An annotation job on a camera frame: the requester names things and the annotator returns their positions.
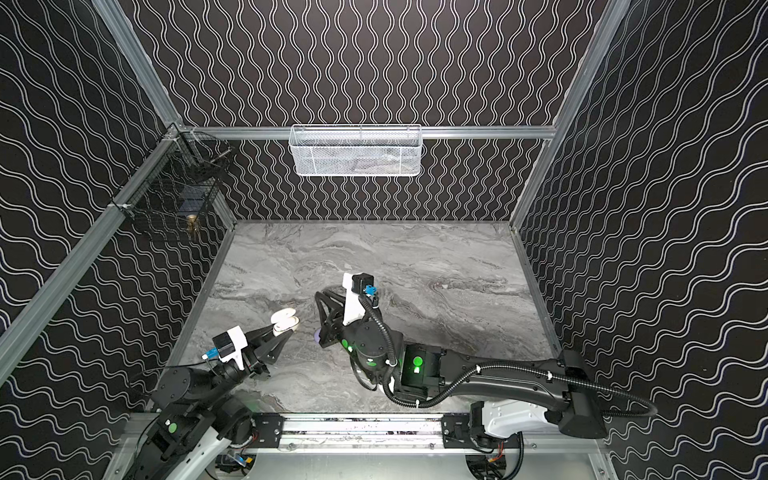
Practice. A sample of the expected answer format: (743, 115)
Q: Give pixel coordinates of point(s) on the black wire basket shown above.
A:
(186, 181)

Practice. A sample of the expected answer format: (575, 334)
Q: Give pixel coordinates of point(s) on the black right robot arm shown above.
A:
(420, 376)

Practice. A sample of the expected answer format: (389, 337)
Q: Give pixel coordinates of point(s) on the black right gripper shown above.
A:
(337, 321)

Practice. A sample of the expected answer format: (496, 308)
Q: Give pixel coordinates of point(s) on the cream earbud charging case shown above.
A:
(284, 320)

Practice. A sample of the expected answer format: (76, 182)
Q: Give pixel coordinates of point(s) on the white wire mesh basket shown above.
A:
(356, 150)

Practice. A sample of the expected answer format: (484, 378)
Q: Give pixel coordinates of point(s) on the small brass object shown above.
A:
(192, 225)

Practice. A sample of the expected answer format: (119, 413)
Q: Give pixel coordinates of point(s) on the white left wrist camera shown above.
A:
(228, 346)

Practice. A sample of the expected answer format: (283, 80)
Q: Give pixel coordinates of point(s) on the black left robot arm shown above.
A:
(199, 415)

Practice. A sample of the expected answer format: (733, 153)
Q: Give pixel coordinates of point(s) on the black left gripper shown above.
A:
(255, 348)

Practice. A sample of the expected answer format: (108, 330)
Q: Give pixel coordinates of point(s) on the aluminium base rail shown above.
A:
(391, 433)

